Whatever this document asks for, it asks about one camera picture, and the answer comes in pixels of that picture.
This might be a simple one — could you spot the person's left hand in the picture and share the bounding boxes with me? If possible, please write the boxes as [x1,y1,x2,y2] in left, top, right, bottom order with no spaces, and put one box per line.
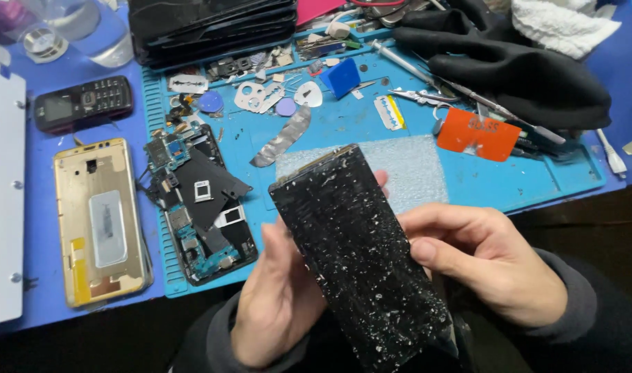
[230,168,390,370]

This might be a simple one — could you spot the person's right hand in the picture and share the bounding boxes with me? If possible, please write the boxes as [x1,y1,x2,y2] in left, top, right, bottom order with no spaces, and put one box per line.
[397,202,568,328]

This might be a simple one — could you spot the shattered black phone screen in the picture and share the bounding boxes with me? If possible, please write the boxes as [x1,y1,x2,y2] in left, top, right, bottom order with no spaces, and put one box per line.
[268,143,458,373]

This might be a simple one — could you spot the white sim tray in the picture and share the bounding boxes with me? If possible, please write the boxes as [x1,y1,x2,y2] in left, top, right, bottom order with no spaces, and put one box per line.
[213,205,246,229]

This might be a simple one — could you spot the blue silicone repair mat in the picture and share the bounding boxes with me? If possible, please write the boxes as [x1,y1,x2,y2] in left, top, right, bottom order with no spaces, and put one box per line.
[141,26,608,298]

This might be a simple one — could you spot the opened phone with circuit board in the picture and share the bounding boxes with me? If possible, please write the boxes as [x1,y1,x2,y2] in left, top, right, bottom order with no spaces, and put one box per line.
[138,123,260,287]

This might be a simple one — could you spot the clear textured plastic sheet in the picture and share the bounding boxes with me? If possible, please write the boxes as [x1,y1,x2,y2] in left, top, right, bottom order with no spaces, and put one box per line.
[275,135,450,214]

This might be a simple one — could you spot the orange plastic card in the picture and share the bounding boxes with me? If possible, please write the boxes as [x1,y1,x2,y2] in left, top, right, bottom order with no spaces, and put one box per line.
[437,107,522,163]

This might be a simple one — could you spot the silver foil strip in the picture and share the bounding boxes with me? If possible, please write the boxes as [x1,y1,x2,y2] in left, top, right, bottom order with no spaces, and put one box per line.
[250,105,313,169]

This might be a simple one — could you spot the metal tweezers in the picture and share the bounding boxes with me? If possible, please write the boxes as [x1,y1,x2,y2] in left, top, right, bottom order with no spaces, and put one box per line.
[388,86,459,106]

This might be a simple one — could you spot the razor blade with yellow edge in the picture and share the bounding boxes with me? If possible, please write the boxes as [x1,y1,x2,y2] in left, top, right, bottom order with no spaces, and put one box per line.
[373,95,407,132]

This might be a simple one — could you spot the gold phone back cover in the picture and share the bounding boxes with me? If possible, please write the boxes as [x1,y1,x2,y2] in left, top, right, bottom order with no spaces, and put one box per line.
[53,137,154,309]

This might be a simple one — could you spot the black glove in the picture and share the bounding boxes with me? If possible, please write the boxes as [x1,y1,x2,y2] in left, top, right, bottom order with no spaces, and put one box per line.
[392,0,612,131]

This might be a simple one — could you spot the blue round pick opener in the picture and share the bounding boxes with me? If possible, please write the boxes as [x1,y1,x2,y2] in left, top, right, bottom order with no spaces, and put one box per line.
[198,90,225,114]

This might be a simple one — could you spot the white guitar pick opener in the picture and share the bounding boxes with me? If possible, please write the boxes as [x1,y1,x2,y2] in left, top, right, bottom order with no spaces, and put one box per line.
[294,81,323,108]

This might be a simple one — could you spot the silver precision screwdriver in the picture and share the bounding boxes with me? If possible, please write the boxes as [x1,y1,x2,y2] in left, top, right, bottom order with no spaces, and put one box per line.
[370,40,441,90]

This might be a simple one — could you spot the blue plastic pry card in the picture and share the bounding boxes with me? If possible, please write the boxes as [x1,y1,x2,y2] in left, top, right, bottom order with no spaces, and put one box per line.
[319,57,362,101]

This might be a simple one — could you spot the plain steel razor blade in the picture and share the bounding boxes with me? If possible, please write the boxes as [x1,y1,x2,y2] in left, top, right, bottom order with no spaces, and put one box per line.
[168,74,209,94]

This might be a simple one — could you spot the white towel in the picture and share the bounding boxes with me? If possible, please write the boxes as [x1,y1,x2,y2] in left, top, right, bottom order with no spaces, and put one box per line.
[511,0,622,61]

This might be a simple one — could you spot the heap of small phone parts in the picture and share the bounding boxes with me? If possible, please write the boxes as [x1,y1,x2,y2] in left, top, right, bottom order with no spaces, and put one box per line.
[166,10,394,86]

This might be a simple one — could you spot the black keypad phone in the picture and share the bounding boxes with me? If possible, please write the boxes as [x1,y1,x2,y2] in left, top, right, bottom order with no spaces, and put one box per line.
[33,75,135,135]

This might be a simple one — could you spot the stack of black phone screens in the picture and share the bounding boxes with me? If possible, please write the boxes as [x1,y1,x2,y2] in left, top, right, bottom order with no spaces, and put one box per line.
[127,0,299,70]

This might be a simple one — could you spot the white metal panel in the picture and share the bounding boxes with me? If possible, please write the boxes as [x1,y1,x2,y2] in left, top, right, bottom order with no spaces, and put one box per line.
[0,61,27,328]

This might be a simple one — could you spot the pink card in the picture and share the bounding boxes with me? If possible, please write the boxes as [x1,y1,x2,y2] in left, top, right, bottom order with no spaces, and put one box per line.
[296,0,347,27]

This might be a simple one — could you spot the clear plastic bottle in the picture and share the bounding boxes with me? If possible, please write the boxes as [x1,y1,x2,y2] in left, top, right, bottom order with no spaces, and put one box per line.
[19,0,135,68]

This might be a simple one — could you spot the black handled tool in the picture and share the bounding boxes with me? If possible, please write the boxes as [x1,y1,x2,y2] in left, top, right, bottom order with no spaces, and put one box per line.
[440,78,568,146]

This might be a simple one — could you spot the white charging cable plug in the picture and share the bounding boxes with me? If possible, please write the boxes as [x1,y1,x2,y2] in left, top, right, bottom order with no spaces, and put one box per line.
[596,128,629,178]

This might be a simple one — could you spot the white camera hole bracket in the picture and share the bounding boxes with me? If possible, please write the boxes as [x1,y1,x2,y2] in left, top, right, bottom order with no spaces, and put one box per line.
[233,81,286,115]

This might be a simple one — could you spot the solder wire spool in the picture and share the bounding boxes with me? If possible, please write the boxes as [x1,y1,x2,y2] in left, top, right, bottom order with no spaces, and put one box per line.
[22,23,69,64]

